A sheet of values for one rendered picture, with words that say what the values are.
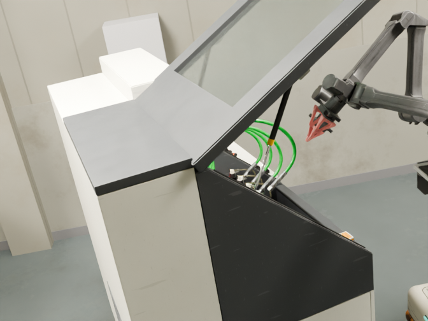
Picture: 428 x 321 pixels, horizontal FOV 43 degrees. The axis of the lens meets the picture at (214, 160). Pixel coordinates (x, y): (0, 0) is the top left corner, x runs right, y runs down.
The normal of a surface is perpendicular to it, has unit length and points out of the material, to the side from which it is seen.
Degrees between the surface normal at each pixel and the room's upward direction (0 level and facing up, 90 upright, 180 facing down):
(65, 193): 90
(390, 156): 90
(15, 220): 90
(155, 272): 90
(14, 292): 0
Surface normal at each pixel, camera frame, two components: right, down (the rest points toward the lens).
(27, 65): 0.11, 0.40
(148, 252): 0.37, 0.33
